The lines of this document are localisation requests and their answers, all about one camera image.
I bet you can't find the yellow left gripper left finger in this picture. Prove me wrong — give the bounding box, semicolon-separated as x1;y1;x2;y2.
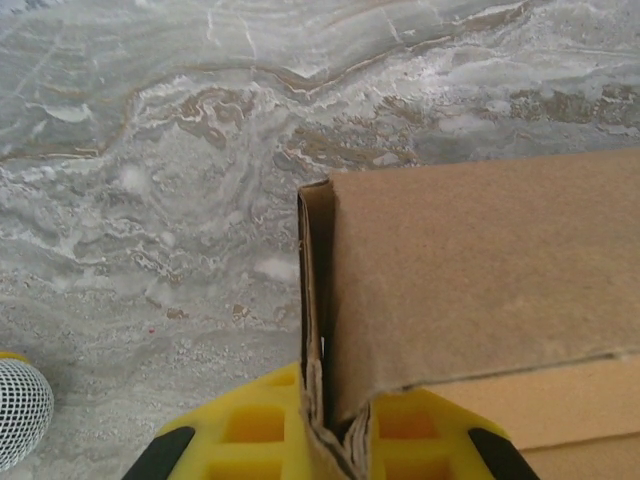
122;361;322;480

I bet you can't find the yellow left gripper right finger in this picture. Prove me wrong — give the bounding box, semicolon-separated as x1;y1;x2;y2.
368;389;542;480

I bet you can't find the brown cardboard box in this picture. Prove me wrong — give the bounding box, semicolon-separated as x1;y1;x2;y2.
295;148;640;480

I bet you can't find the pink toy microphone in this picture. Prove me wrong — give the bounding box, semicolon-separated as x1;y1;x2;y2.
0;350;56;454

